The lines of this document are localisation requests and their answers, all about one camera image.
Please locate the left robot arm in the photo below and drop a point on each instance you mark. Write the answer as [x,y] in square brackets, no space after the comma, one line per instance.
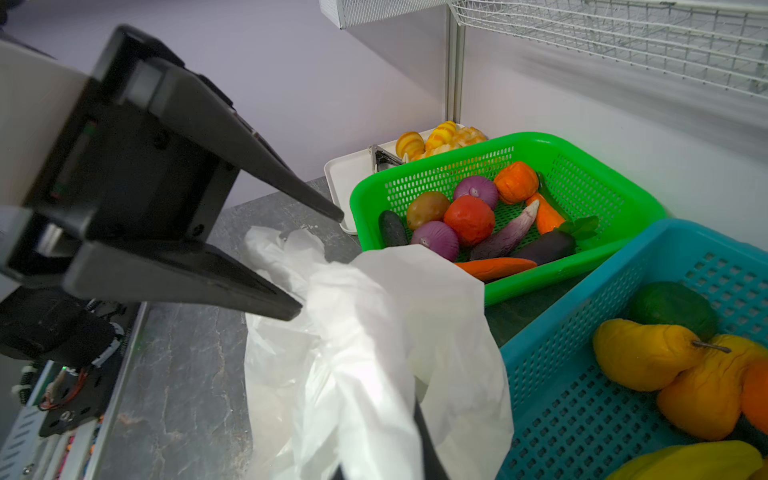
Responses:
[37,95]

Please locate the croissant bread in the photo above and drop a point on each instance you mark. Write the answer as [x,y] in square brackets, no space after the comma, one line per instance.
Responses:
[409,146]

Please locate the teal plastic basket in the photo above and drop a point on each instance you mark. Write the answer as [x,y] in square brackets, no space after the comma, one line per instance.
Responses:
[572,422]

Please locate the metal tongs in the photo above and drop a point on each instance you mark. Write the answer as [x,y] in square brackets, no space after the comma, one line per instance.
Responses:
[383,159]

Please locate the white bread tray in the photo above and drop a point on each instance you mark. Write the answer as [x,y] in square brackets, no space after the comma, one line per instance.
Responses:
[344,173]

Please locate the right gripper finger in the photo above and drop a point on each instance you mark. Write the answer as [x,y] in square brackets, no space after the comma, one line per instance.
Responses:
[432,466]

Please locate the yellow pear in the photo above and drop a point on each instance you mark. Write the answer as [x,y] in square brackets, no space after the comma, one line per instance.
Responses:
[647,358]

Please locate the small white mesh basket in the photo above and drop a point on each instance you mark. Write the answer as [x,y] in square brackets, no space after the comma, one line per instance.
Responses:
[348,13]

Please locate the white plastic grocery bag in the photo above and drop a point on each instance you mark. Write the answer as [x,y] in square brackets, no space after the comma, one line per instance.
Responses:
[387,350]

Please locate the brown potato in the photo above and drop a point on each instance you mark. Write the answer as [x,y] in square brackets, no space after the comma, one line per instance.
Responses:
[427,207]

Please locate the red tomato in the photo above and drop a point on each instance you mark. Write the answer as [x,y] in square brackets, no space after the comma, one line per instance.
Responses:
[471,219]

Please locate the green plastic basket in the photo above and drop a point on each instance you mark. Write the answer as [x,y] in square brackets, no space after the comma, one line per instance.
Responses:
[525,167]

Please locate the long white wire basket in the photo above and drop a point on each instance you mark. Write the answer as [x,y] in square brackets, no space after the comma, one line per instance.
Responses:
[717,43]

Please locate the dark purple eggplant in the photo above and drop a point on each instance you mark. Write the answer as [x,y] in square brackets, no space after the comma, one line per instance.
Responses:
[548,248]

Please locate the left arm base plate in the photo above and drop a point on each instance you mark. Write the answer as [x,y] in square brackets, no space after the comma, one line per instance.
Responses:
[80,395]

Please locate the orange carrot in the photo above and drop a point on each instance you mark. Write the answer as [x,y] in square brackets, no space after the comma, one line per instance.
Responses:
[490,270]

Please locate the green avocado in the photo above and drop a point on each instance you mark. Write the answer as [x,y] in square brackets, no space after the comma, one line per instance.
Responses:
[670,303]

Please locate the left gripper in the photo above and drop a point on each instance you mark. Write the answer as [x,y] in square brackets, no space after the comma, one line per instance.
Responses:
[134,181]

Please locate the purple onion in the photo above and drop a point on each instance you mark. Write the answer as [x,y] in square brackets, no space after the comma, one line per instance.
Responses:
[439,238]
[478,187]

